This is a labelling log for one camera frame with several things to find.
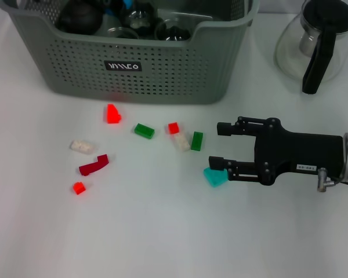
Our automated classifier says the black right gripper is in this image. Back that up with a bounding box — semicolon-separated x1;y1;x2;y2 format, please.
208;116;345;186

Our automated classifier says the white toy brick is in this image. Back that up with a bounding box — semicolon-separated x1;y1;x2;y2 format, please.
173;133;191;152
69;140;96;156

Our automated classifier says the glass pitcher black handle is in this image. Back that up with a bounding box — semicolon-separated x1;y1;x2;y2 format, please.
274;0;348;96

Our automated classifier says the green toy brick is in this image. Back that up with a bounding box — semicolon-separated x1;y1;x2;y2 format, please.
190;131;205;151
134;123;156;140

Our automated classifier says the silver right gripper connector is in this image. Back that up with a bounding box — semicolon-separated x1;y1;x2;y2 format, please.
317;167;339;192

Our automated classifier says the glass teacup black sleeve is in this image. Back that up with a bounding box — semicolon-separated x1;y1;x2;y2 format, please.
120;0;160;30
155;17;192;42
106;26;140;40

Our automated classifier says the grey perforated storage bin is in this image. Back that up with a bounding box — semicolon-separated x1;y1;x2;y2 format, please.
2;0;260;105

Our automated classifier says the dark red toy brick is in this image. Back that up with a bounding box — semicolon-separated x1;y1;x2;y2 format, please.
78;153;110;177

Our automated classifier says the dark clay teapot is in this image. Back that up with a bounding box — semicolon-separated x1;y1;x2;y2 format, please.
56;0;105;36

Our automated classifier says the red sloped toy brick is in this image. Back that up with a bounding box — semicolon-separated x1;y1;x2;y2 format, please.
106;103;123;125

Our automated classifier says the teal flat toy brick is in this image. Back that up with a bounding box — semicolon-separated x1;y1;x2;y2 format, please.
202;167;229;188

